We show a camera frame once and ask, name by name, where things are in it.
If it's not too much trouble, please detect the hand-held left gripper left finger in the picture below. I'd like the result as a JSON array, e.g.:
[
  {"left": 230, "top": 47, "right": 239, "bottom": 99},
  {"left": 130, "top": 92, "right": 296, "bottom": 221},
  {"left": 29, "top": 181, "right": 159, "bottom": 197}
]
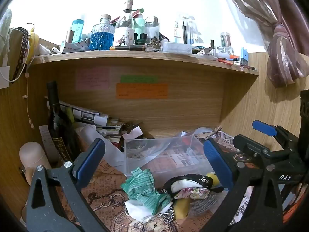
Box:
[{"left": 25, "top": 138, "right": 109, "bottom": 232}]

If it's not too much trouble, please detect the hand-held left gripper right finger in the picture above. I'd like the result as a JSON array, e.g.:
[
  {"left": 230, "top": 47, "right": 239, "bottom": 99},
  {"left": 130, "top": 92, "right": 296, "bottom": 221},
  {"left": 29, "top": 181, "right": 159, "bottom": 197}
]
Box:
[{"left": 203, "top": 138, "right": 283, "bottom": 232}]

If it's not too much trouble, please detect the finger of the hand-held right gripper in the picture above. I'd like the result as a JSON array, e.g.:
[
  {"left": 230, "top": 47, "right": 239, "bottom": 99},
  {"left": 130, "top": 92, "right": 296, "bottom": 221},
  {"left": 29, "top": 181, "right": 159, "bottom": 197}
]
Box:
[
  {"left": 233, "top": 134, "right": 302, "bottom": 168},
  {"left": 252, "top": 120, "right": 301, "bottom": 148}
]

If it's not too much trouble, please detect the black and white headband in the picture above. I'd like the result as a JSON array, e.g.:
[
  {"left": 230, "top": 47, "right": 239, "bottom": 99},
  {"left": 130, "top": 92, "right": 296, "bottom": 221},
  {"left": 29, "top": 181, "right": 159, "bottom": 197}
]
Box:
[{"left": 162, "top": 173, "right": 214, "bottom": 196}]

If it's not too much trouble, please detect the floral scrunchie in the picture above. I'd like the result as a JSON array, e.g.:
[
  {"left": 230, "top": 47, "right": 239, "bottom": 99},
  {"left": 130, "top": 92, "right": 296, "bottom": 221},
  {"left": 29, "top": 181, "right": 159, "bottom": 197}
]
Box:
[{"left": 175, "top": 187, "right": 210, "bottom": 200}]

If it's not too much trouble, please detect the clear plastic box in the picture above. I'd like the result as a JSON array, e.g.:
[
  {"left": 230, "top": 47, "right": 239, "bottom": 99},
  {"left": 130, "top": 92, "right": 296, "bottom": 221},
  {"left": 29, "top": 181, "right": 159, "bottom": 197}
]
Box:
[{"left": 124, "top": 135, "right": 216, "bottom": 177}]

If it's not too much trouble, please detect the yellow plush piece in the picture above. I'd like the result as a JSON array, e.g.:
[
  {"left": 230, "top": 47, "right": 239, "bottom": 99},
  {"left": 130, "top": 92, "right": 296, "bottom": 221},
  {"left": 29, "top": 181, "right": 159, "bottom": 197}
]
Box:
[{"left": 173, "top": 172, "right": 221, "bottom": 219}]

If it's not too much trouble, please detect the green striped cloth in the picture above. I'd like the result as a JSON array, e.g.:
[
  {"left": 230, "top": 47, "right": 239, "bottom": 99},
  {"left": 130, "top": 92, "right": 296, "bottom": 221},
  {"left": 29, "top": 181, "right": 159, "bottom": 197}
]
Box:
[{"left": 120, "top": 167, "right": 172, "bottom": 215}]

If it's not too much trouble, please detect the pile of papers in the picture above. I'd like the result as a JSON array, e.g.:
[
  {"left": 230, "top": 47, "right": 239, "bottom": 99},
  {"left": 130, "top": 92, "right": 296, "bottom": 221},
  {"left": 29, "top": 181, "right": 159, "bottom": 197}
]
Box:
[{"left": 47, "top": 99, "right": 143, "bottom": 151}]

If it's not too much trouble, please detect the vintage print table mat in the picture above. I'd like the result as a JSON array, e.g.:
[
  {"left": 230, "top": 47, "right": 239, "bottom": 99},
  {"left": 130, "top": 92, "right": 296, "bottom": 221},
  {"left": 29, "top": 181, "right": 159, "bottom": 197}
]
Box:
[{"left": 80, "top": 130, "right": 251, "bottom": 232}]

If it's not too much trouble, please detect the white paper strip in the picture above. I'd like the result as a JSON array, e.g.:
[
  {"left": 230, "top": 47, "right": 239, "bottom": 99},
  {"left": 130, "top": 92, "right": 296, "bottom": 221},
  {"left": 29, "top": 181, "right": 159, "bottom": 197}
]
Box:
[{"left": 39, "top": 125, "right": 61, "bottom": 166}]

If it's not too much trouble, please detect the grey mesh cloth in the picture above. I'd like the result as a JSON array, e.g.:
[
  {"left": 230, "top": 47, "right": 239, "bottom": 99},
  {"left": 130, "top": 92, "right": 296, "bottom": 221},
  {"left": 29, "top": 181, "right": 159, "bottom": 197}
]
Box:
[{"left": 190, "top": 193, "right": 224, "bottom": 216}]

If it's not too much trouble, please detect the dark wine bottle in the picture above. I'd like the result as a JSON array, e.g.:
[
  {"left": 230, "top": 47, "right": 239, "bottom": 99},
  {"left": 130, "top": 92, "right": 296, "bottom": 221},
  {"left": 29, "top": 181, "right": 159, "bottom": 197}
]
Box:
[{"left": 46, "top": 81, "right": 74, "bottom": 162}]

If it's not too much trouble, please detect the pink cylindrical bottle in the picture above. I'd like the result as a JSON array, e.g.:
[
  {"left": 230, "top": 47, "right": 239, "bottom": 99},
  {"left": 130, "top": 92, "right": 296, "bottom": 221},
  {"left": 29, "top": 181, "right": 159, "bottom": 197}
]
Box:
[{"left": 19, "top": 141, "right": 53, "bottom": 186}]

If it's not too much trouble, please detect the pink sticky note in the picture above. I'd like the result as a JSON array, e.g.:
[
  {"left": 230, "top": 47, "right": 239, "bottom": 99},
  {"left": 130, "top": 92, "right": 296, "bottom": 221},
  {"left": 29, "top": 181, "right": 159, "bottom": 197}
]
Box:
[{"left": 76, "top": 68, "right": 110, "bottom": 91}]

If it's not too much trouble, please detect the orange sticky note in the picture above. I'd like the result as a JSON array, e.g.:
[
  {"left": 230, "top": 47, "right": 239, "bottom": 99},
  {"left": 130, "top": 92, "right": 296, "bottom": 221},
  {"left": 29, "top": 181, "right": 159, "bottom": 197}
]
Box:
[{"left": 116, "top": 83, "right": 169, "bottom": 99}]

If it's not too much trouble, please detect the small glass jar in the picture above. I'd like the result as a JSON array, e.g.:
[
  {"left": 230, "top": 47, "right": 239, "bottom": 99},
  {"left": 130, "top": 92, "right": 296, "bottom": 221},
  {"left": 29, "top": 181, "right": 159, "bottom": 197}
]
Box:
[{"left": 219, "top": 32, "right": 234, "bottom": 54}]

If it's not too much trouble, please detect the green sticky note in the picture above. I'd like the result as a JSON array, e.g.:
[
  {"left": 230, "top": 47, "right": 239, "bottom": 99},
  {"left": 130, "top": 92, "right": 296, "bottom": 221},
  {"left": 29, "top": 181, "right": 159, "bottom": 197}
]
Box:
[{"left": 120, "top": 75, "right": 158, "bottom": 84}]

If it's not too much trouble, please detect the pink striped curtain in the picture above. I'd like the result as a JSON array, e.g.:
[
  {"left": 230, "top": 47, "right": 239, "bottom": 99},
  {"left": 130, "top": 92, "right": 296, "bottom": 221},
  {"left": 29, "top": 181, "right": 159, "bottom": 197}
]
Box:
[{"left": 217, "top": 0, "right": 309, "bottom": 88}]

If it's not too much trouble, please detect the wooden shelf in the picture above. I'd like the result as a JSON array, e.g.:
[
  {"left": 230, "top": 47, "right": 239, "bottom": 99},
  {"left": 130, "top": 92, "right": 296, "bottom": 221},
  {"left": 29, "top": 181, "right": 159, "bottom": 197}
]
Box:
[{"left": 24, "top": 49, "right": 260, "bottom": 141}]

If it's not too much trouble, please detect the brown pen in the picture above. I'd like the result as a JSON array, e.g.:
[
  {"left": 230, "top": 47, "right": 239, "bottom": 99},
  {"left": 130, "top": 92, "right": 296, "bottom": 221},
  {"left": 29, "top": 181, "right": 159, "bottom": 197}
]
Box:
[{"left": 109, "top": 45, "right": 146, "bottom": 52}]

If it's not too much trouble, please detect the white card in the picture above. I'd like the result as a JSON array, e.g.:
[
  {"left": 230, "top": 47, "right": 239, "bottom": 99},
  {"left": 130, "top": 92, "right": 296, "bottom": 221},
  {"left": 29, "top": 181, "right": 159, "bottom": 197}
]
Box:
[{"left": 0, "top": 65, "right": 10, "bottom": 90}]

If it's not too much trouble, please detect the flat clear plastic case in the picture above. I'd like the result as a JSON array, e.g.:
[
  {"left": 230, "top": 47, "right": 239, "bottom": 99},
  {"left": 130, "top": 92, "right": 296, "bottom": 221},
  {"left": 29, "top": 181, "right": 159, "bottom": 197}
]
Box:
[{"left": 160, "top": 42, "right": 193, "bottom": 54}]

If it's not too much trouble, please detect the glass bottle with blue liquid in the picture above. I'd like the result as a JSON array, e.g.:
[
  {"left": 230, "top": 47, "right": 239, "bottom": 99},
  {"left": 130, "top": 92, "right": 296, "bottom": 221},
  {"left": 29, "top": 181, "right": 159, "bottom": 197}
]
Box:
[{"left": 89, "top": 14, "right": 116, "bottom": 52}]

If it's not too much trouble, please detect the clear plastic packaging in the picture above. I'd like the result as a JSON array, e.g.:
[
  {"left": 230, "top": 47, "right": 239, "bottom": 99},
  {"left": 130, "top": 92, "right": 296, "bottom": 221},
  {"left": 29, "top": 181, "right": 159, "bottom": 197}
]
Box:
[{"left": 173, "top": 14, "right": 201, "bottom": 46}]

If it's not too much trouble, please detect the black lace band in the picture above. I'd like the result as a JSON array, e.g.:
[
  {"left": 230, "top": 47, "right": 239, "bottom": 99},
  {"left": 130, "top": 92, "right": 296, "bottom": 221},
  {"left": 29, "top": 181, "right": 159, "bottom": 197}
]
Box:
[{"left": 11, "top": 27, "right": 30, "bottom": 82}]

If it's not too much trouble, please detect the yellow pouch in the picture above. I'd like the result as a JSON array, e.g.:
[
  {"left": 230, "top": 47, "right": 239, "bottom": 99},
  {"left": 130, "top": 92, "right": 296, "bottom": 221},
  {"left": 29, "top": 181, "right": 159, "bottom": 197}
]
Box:
[{"left": 28, "top": 32, "right": 39, "bottom": 59}]

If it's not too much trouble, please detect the light blue bottle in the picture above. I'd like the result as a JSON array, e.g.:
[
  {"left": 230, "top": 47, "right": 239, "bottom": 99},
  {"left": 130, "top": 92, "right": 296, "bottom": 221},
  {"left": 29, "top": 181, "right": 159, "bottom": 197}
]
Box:
[{"left": 71, "top": 19, "right": 85, "bottom": 44}]

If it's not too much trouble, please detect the tall clear bottle with cork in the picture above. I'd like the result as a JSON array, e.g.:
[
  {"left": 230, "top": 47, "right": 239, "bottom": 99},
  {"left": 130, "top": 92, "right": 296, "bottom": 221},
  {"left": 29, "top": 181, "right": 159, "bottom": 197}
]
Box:
[{"left": 113, "top": 0, "right": 136, "bottom": 47}]

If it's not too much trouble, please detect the mint green bottle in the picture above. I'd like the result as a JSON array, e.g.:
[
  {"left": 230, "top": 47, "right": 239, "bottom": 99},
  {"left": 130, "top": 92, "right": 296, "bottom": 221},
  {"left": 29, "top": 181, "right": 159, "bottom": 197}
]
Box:
[{"left": 133, "top": 13, "right": 146, "bottom": 41}]

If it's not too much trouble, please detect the clear glass jar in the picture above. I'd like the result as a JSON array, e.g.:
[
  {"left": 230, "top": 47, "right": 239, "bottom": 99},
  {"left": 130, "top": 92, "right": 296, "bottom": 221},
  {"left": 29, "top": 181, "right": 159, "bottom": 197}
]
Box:
[{"left": 144, "top": 16, "right": 160, "bottom": 42}]

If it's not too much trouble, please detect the white knitted cloth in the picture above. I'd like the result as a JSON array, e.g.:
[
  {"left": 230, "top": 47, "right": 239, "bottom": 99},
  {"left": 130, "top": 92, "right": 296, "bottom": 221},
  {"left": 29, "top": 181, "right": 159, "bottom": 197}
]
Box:
[{"left": 0, "top": 9, "right": 12, "bottom": 54}]

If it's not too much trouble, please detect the black white beaded hair tie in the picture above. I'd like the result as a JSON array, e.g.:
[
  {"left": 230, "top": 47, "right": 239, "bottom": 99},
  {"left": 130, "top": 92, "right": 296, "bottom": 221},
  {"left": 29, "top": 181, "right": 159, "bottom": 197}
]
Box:
[{"left": 154, "top": 206, "right": 176, "bottom": 224}]

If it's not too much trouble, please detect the white cable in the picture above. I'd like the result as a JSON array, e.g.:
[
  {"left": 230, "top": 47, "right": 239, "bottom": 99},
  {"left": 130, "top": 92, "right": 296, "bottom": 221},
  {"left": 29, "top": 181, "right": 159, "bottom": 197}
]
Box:
[{"left": 8, "top": 23, "right": 37, "bottom": 128}]

